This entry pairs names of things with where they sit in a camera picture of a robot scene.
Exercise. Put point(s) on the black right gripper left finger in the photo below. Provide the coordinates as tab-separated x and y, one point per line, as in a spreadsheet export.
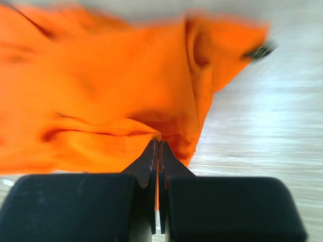
84	206

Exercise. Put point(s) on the orange t shirt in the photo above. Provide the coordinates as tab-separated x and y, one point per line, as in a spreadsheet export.
84	91

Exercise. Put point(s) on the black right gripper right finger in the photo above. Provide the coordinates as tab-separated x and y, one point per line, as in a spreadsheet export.
223	208

